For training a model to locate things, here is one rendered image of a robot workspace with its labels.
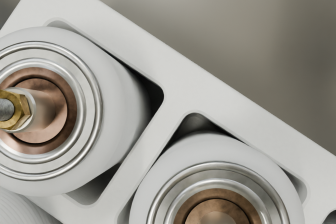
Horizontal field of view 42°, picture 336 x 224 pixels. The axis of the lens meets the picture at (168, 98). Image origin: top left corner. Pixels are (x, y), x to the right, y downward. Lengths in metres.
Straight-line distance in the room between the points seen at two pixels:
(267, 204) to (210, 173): 0.03
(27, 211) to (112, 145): 0.10
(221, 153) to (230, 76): 0.26
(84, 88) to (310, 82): 0.32
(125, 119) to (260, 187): 0.08
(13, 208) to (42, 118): 0.10
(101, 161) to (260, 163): 0.09
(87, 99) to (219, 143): 0.08
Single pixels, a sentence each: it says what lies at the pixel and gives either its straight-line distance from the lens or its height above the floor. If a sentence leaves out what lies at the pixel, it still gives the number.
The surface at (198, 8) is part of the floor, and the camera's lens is 0.50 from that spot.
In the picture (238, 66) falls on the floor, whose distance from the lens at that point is 0.49.
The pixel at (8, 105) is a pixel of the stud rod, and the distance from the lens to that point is 0.20.
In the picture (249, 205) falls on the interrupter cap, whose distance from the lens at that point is 0.24.
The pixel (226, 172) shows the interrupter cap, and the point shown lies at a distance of 0.23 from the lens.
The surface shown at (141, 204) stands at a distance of 0.24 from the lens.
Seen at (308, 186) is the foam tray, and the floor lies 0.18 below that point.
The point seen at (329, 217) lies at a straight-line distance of 0.38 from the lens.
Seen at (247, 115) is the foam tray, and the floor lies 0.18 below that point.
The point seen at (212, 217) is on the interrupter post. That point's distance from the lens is 0.23.
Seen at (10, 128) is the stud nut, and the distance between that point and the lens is 0.21.
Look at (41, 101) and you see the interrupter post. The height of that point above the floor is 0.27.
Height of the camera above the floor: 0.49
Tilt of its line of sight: 86 degrees down
